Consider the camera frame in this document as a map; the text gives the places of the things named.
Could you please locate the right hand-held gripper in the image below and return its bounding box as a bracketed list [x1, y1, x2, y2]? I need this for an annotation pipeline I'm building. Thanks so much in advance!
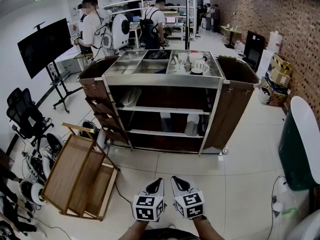
[170, 175, 206, 220]

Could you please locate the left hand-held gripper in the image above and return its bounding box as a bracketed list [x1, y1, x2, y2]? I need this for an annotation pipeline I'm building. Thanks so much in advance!
[133, 178, 166, 222]

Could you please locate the stainless steel service cart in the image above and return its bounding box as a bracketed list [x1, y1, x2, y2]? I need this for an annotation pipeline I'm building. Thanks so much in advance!
[76, 49, 262, 158]

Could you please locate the person's right forearm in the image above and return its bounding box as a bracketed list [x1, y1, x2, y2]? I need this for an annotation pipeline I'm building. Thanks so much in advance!
[191, 215, 226, 240]

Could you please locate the person's left forearm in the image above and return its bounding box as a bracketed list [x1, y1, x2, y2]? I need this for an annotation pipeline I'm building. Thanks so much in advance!
[119, 220, 151, 240]

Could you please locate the person's black printed shirt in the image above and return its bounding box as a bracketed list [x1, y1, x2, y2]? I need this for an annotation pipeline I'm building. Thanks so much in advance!
[142, 227, 202, 240]

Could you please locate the black round floor device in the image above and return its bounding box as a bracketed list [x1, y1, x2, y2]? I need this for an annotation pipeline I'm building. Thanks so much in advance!
[78, 120, 107, 147]

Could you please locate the clear plastic wrapped bundle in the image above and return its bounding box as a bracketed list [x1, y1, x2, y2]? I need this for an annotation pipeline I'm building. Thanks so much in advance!
[172, 55, 188, 74]

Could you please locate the dark green white-rimmed tub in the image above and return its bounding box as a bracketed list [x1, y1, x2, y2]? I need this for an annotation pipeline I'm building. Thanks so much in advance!
[278, 95, 320, 192]

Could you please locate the striped white cup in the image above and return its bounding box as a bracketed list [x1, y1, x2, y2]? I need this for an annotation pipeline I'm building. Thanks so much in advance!
[193, 59, 211, 73]

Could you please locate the white waste bin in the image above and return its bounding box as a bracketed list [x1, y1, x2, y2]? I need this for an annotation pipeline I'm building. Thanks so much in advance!
[258, 86, 273, 105]

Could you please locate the white rounded fixture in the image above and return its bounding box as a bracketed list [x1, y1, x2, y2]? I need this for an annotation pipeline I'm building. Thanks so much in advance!
[286, 208, 320, 240]

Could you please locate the dark printed cardboard box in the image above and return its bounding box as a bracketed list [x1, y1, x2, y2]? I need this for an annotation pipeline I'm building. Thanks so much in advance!
[264, 71, 291, 108]

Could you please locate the white bowl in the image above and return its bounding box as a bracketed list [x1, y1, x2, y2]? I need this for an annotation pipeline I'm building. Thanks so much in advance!
[188, 52, 204, 64]

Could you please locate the black plastic bag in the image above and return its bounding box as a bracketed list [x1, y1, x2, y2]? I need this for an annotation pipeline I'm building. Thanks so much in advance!
[147, 50, 171, 60]

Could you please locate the black monitor on stand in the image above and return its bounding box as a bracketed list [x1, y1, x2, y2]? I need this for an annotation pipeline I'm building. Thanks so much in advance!
[32, 21, 85, 114]

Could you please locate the plain cardboard box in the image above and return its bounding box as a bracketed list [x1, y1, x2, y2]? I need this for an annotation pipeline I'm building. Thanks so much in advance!
[269, 67, 292, 88]

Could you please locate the black mesh office chair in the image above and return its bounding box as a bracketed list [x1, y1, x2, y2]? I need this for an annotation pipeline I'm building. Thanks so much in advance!
[6, 87, 55, 157]

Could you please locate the black leaning display panel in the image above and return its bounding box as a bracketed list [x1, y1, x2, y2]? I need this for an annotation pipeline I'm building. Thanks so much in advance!
[242, 29, 266, 73]

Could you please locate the cardboard box striped tape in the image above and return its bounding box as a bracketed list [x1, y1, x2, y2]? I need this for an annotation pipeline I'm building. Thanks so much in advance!
[271, 53, 293, 72]

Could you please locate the white desk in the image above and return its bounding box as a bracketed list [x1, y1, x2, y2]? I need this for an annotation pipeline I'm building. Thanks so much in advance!
[162, 22, 185, 39]

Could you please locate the small wooden side table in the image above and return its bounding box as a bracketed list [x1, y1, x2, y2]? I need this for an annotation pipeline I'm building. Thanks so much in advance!
[219, 25, 243, 47]

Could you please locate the black upright pole stand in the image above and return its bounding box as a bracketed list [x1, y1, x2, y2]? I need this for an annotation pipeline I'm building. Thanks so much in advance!
[184, 0, 193, 50]

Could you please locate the white plastic sack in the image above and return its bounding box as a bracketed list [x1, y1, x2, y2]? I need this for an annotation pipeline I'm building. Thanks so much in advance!
[268, 30, 283, 54]

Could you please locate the large black television screen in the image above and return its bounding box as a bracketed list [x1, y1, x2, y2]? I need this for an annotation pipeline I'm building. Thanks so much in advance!
[16, 18, 76, 80]

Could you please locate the white power strip with cable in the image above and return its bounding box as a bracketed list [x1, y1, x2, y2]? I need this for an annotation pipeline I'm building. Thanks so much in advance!
[271, 176, 287, 219]

